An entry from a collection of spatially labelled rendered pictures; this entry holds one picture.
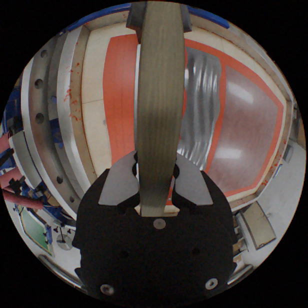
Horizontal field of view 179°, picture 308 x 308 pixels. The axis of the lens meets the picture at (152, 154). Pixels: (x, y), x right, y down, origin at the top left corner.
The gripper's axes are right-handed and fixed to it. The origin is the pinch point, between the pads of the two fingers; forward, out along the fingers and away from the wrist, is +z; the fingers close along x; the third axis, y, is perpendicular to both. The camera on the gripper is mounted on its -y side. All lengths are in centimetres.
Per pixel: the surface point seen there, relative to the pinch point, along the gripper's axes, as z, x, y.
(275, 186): 39, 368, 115
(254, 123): 5.6, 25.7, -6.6
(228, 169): 5.6, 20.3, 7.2
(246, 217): 48, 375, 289
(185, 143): 5.2, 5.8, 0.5
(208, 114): 5.2, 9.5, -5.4
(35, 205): -7, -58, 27
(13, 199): -16, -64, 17
